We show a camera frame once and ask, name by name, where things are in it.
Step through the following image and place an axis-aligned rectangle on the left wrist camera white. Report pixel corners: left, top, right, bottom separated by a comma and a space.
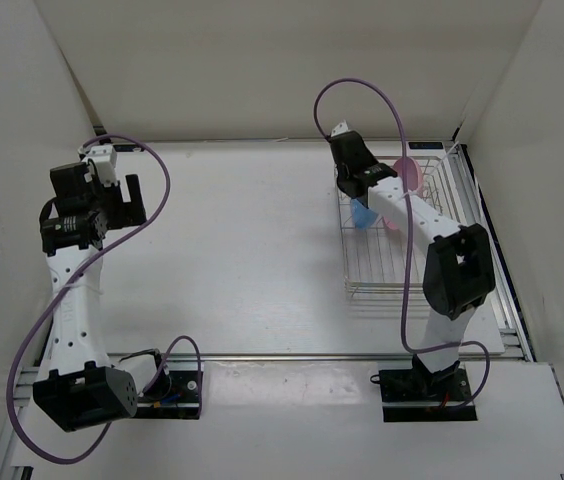
78, 144, 119, 187

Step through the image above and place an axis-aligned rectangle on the pink plastic plate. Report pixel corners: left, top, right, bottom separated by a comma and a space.
383, 157, 423, 231

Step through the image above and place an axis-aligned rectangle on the purple cable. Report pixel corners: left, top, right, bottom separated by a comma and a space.
7, 132, 201, 464
313, 79, 491, 409

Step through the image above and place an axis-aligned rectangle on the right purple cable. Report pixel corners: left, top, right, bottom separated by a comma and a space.
313, 79, 491, 409

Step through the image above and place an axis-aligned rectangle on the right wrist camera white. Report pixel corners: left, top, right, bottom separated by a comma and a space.
331, 120, 350, 137

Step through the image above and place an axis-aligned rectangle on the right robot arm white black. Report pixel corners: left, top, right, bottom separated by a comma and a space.
328, 122, 495, 400

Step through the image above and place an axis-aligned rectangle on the aluminium frame rail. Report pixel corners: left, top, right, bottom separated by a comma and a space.
106, 352, 416, 362

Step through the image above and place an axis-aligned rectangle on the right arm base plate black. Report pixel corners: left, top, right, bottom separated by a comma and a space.
370, 368, 478, 423

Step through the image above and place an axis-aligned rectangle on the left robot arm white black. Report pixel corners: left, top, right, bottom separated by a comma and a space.
33, 156, 172, 432

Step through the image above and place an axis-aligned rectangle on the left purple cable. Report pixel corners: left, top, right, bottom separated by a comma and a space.
7, 132, 201, 464

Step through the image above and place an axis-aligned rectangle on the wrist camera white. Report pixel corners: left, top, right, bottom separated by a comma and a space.
78, 144, 119, 187
331, 120, 350, 137

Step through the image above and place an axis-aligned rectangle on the metal wire dish rack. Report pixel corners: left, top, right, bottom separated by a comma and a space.
338, 155, 466, 299

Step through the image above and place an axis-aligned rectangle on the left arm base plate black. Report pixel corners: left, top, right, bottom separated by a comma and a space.
134, 361, 204, 420

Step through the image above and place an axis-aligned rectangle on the blue plastic plate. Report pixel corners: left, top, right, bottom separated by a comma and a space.
350, 199, 378, 230

